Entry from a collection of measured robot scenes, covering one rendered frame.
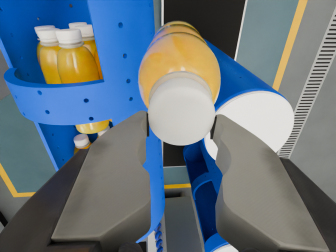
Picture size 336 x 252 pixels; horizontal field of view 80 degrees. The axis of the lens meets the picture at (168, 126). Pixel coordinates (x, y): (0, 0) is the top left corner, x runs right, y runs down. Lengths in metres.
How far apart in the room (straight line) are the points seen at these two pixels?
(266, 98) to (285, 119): 0.11
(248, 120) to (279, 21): 1.23
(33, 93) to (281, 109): 0.60
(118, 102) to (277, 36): 1.57
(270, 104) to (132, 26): 0.44
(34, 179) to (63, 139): 1.86
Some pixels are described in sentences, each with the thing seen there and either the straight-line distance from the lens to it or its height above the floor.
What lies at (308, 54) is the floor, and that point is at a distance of 1.99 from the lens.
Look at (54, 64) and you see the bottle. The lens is 0.44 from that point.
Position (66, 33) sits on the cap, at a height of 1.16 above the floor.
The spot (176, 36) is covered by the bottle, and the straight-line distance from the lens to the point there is 0.16.
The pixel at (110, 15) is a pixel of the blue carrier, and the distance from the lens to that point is 0.32.
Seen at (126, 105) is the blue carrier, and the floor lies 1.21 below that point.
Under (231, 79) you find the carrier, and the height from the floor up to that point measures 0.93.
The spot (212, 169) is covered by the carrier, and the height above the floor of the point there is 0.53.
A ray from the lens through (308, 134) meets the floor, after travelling 2.45.
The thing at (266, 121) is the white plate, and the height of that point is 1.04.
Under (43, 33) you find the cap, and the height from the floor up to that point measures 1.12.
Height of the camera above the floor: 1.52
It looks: 57 degrees down
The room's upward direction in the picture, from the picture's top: 171 degrees clockwise
